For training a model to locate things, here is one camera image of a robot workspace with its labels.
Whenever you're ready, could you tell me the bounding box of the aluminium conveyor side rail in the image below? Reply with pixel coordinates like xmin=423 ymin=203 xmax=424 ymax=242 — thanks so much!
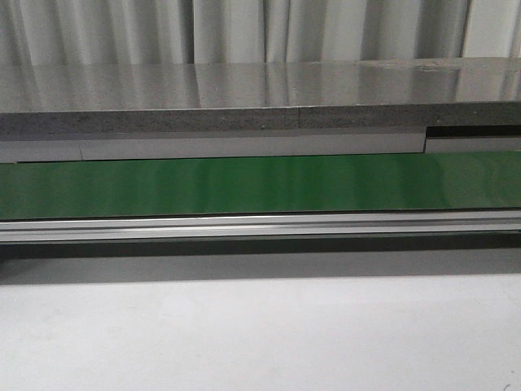
xmin=1 ymin=209 xmax=520 ymax=244

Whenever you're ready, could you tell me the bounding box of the grey stone countertop slab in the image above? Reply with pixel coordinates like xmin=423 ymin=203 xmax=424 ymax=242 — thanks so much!
xmin=1 ymin=58 xmax=520 ymax=141

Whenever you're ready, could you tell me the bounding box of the green conveyor belt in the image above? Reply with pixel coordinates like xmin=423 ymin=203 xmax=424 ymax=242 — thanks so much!
xmin=1 ymin=152 xmax=520 ymax=220

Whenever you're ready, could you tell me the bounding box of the grey panel under countertop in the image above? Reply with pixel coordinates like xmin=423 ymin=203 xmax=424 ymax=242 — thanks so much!
xmin=1 ymin=125 xmax=520 ymax=163

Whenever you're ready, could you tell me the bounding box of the white pleated curtain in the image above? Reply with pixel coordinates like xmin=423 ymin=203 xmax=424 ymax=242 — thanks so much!
xmin=1 ymin=1 xmax=520 ymax=66

